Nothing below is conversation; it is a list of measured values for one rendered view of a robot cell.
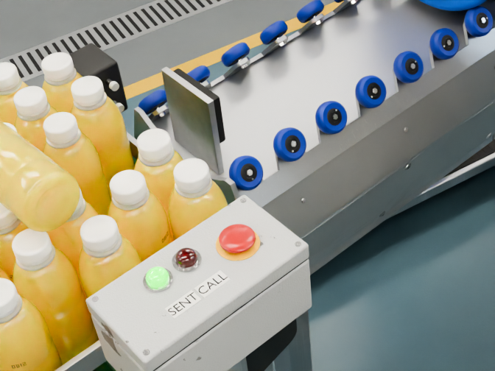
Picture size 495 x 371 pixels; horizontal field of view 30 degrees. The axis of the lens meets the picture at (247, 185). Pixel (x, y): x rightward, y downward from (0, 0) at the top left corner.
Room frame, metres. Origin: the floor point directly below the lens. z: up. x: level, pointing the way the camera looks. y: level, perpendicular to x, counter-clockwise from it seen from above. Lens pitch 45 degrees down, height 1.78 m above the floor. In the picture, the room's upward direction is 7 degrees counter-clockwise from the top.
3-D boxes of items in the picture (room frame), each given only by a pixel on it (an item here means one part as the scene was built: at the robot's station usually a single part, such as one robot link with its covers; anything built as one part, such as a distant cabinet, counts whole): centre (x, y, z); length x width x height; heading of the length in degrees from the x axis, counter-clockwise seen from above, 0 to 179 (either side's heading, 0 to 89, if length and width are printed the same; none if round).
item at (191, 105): (0.94, 0.05, 0.99); 0.10 x 0.02 x 0.12; 35
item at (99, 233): (0.66, 0.16, 1.08); 0.04 x 0.04 x 0.02
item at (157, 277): (0.57, 0.10, 1.11); 0.02 x 0.02 x 0.01
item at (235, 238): (0.61, 0.02, 1.11); 0.04 x 0.04 x 0.01
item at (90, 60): (1.07, 0.21, 0.95); 0.10 x 0.07 x 0.10; 35
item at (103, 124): (0.90, 0.18, 0.99); 0.07 x 0.07 x 0.18
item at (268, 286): (0.58, 0.06, 1.05); 0.20 x 0.10 x 0.10; 125
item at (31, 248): (0.66, 0.23, 1.08); 0.04 x 0.04 x 0.02
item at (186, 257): (0.59, 0.07, 1.11); 0.02 x 0.02 x 0.01
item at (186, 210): (0.73, 0.06, 0.99); 0.07 x 0.07 x 0.18
